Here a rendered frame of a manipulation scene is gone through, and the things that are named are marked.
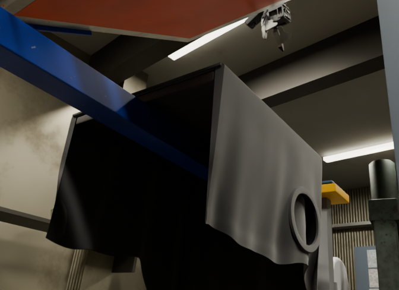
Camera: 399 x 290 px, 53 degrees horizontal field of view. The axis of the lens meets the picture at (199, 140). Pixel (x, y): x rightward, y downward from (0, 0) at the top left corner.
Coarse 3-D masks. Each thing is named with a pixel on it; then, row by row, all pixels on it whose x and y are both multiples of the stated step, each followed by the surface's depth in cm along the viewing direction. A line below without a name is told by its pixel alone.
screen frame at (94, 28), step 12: (0, 0) 89; (12, 0) 86; (24, 0) 87; (288, 0) 131; (12, 12) 92; (252, 12) 136; (48, 24) 104; (60, 24) 106; (72, 24) 108; (228, 24) 144; (144, 36) 135; (156, 36) 138; (168, 36) 142
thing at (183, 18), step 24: (48, 0) 89; (72, 0) 92; (96, 0) 96; (120, 0) 99; (144, 0) 103; (168, 0) 106; (192, 0) 111; (96, 24) 113; (120, 24) 117; (144, 24) 122; (168, 24) 128; (192, 24) 134; (216, 24) 141
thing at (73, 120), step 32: (64, 160) 92; (96, 160) 99; (128, 160) 108; (64, 192) 90; (96, 192) 97; (128, 192) 106; (160, 192) 116; (64, 224) 87; (96, 224) 96; (128, 224) 103; (160, 224) 114; (128, 256) 101; (160, 256) 111; (160, 288) 108
